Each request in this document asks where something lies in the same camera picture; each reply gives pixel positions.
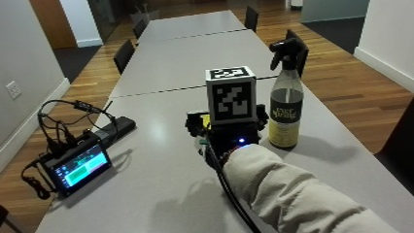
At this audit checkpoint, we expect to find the white marker cube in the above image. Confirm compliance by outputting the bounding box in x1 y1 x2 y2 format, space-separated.
205 65 257 126

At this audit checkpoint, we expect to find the spray bottle with yellow label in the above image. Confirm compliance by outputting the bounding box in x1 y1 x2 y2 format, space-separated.
268 38 310 150

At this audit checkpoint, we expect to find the black power bank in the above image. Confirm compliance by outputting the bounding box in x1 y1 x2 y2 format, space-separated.
84 116 137 148

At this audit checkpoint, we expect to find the small touchscreen monitor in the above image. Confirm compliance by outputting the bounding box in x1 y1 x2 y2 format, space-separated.
39 132 115 199

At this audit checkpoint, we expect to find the potted plant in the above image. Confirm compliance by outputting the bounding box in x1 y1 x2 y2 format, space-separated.
128 0 161 25

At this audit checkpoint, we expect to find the wooden door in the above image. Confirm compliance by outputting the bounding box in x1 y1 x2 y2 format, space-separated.
28 0 79 50

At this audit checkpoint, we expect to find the black glove cable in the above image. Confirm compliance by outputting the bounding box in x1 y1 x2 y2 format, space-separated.
202 129 264 233

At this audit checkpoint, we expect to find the white wall socket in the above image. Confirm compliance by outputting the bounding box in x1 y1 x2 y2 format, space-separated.
5 80 23 100

